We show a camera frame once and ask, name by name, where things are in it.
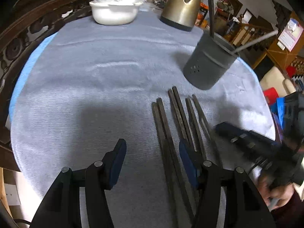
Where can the person's right hand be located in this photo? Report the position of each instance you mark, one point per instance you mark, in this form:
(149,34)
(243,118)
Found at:
(273,194)

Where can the white wall socket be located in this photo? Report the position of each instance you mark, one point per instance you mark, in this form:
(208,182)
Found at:
(11,193)

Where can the golden electric kettle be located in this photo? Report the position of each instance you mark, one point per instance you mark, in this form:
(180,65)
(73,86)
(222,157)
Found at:
(182,4)

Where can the blue cloth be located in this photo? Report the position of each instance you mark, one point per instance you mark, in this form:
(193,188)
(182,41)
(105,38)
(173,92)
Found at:
(26,68)

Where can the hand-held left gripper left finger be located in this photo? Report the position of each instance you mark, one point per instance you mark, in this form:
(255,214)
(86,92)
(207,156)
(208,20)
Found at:
(117,168)

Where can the dark kettle base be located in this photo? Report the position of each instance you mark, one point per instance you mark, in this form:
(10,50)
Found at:
(177,26)

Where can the grey perforated utensil holder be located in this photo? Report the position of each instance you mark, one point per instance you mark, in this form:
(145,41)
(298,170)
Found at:
(206,64)

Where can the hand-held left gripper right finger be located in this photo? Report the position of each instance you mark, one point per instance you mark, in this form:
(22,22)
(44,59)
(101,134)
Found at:
(187,163)

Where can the wall calendar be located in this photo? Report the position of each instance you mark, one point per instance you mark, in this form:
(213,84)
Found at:
(291,33)

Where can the beige chair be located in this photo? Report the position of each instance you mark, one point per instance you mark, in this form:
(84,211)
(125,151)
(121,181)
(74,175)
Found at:
(275,80)

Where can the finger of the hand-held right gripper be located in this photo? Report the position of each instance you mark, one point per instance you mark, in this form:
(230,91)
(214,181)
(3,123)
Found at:
(262,164)
(247,139)

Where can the white bowl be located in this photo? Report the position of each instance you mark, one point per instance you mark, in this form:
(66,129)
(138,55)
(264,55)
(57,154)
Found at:
(114,14)

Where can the orange box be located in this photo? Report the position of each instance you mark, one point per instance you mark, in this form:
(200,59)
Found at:
(203,13)

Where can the dark carved wooden chair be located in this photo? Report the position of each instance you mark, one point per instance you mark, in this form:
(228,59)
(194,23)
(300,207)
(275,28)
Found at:
(28,23)

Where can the grey table cloth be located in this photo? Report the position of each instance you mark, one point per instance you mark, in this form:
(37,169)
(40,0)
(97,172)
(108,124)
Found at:
(95,87)

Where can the person's right forearm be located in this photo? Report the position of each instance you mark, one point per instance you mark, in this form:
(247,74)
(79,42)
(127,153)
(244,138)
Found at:
(292,209)

